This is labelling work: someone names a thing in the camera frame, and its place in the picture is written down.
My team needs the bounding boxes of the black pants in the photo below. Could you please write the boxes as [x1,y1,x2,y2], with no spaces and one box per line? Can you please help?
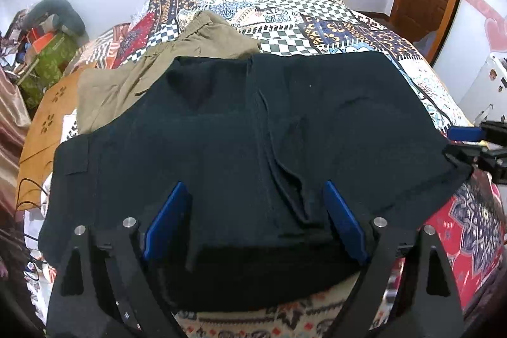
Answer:
[39,51,472,311]

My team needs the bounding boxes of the khaki pants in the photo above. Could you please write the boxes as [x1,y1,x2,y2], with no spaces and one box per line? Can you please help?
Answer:
[76,11,260,135]

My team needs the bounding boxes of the wooden lap desk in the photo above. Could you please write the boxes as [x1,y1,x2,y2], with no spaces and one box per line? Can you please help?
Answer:
[16,66,87,211]

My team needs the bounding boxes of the red striped curtain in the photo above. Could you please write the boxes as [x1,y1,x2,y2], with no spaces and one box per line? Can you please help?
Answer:
[0,69,31,225]

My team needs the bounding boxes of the green fabric storage box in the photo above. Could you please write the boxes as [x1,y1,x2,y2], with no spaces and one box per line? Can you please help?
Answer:
[16,32,77,110]

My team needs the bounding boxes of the orange cardboard box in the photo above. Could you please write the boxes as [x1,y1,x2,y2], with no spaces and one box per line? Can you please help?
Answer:
[32,33,55,54]

